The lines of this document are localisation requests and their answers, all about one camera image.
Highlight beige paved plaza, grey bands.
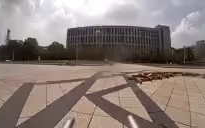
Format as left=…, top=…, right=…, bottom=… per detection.
left=0, top=62, right=205, bottom=128

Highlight robot's own part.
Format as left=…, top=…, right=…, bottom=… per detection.
left=62, top=117, right=76, bottom=128
left=126, top=114, right=140, bottom=128

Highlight tall lattice tower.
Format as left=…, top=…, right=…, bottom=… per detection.
left=5, top=28, right=12, bottom=47

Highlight row of trees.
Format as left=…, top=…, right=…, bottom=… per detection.
left=0, top=37, right=198, bottom=65

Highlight pile of broken bricks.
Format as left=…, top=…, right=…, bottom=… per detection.
left=124, top=70, right=205, bottom=85

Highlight pole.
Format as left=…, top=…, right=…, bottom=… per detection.
left=182, top=45, right=187, bottom=65

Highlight large curved multi-storey building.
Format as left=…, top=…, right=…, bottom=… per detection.
left=65, top=24, right=172, bottom=62

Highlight low grey building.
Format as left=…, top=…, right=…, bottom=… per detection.
left=189, top=39, right=205, bottom=63

